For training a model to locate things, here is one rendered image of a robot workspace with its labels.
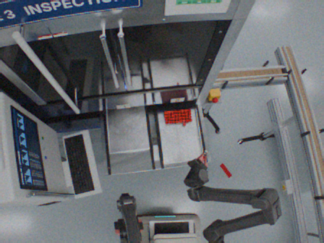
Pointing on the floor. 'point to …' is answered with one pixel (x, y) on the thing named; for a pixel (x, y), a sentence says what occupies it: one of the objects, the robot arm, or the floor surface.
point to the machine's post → (226, 47)
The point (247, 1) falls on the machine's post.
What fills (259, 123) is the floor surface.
